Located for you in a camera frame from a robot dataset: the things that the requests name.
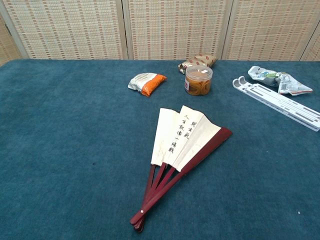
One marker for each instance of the red-framed paper folding fan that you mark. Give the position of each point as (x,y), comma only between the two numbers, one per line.
(190,140)

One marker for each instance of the white plastic folding stand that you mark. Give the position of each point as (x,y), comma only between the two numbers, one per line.
(275,98)

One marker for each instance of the orange and white snack packet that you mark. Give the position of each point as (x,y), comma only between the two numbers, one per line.
(147,81)

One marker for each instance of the clear jar of rubber bands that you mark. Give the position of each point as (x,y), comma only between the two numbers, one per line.
(198,83)

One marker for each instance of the gold brown patterned packet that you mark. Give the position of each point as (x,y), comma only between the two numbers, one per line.
(200,60)

